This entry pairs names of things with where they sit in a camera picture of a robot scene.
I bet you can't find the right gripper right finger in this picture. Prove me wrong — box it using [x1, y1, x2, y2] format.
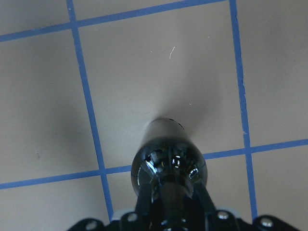
[192, 183, 216, 214]

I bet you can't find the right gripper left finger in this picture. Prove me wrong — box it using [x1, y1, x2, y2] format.
[135, 183, 152, 217]

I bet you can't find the dark wine bottle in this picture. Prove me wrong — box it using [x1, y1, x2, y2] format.
[131, 118, 207, 217]

